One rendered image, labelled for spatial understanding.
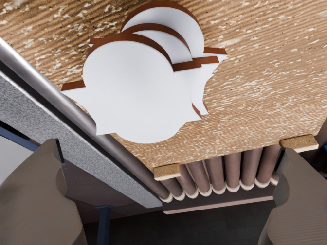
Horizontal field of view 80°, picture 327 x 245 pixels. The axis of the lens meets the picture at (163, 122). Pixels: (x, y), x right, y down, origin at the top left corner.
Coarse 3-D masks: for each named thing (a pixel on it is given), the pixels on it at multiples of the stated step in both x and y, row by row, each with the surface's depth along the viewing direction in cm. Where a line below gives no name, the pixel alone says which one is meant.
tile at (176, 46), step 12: (144, 24) 15; (156, 24) 15; (156, 36) 14; (168, 36) 14; (180, 36) 15; (168, 48) 15; (180, 48) 15; (180, 60) 16; (192, 60) 16; (204, 60) 17; (216, 60) 17; (204, 72) 17; (204, 84) 19; (192, 96) 20; (204, 108) 22
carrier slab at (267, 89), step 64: (0, 0) 16; (64, 0) 16; (128, 0) 17; (192, 0) 17; (256, 0) 17; (320, 0) 18; (64, 64) 21; (256, 64) 23; (320, 64) 24; (192, 128) 33; (256, 128) 35; (320, 128) 36
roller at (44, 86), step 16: (0, 48) 21; (16, 64) 23; (32, 80) 25; (48, 80) 25; (48, 96) 27; (64, 96) 28; (64, 112) 30; (80, 112) 31; (80, 128) 34; (96, 128) 35; (112, 144) 39; (128, 160) 45; (144, 176) 54; (160, 192) 66
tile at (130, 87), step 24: (96, 48) 14; (120, 48) 14; (144, 48) 14; (96, 72) 15; (120, 72) 15; (144, 72) 16; (168, 72) 16; (192, 72) 16; (72, 96) 17; (96, 96) 17; (120, 96) 17; (144, 96) 18; (168, 96) 18; (96, 120) 20; (120, 120) 20; (144, 120) 20; (168, 120) 21; (192, 120) 21
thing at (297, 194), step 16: (288, 160) 10; (304, 160) 10; (288, 176) 9; (304, 176) 9; (320, 176) 9; (288, 192) 8; (304, 192) 8; (320, 192) 8; (288, 208) 7; (304, 208) 7; (320, 208) 8; (272, 224) 7; (288, 224) 7; (304, 224) 7; (320, 224) 7; (272, 240) 6; (288, 240) 6; (304, 240) 6; (320, 240) 6
